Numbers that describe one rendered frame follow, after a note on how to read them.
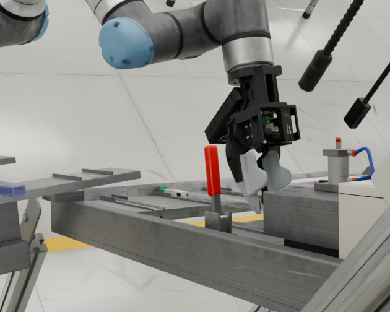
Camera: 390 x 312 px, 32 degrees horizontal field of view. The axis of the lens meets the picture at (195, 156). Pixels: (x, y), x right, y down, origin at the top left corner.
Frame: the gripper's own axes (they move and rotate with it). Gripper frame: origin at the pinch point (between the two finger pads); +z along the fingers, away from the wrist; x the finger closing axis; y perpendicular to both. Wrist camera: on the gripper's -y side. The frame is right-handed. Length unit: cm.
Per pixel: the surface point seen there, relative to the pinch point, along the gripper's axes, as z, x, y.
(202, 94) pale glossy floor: -55, 94, -151
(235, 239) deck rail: 4.3, -21.0, 22.2
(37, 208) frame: -4.2, -25.4, -25.3
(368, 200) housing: 2.3, -19.1, 39.7
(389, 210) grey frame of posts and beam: 3, -25, 47
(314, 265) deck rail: 7.4, -21.1, 33.9
